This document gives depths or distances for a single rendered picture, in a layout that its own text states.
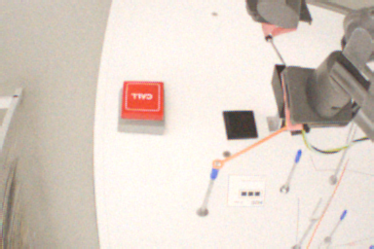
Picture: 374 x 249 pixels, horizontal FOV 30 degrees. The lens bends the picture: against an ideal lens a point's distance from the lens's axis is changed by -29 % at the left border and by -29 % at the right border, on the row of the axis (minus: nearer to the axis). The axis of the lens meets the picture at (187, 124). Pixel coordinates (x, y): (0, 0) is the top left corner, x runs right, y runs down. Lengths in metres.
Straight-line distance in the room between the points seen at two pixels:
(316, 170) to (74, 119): 1.25
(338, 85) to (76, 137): 1.51
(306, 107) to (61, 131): 1.41
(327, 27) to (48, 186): 1.26
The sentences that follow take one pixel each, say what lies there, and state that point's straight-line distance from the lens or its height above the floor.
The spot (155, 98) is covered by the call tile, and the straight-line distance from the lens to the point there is 1.08.
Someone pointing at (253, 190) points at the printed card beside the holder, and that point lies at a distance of 1.07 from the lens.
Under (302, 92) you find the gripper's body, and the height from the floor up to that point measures 1.28.
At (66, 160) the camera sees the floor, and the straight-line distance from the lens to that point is 2.30.
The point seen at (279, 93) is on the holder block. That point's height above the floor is 1.15.
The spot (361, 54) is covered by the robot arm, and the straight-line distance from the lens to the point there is 0.82.
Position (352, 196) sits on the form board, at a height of 1.20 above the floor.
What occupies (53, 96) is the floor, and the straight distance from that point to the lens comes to 2.24.
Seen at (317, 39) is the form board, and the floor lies 0.95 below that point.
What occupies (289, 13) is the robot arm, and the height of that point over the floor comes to 1.25.
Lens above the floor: 2.16
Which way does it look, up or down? 72 degrees down
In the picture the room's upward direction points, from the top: 164 degrees clockwise
